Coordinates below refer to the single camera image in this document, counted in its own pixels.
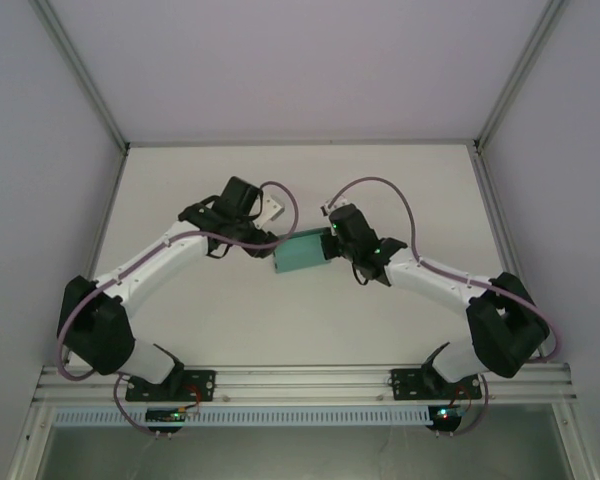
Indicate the teal paper box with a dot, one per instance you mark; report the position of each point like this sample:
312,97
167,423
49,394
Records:
300,250

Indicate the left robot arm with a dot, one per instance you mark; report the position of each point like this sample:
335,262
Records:
95,330

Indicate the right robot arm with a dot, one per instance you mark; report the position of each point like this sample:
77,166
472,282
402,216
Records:
510,330

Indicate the small circuit board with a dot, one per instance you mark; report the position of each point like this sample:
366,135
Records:
447,414
165,415

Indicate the white wall socket plug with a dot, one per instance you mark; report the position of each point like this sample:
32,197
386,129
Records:
272,211

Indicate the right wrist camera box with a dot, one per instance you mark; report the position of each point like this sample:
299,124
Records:
332,205

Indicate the aluminium table side rail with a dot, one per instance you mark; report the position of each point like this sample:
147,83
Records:
497,215
108,212

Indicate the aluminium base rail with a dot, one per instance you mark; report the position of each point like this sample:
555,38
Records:
300,382

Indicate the aluminium frame post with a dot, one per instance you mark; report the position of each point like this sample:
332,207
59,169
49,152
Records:
521,65
81,65

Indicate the aluminium frame leg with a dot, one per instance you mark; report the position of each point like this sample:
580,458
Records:
577,445
27,445

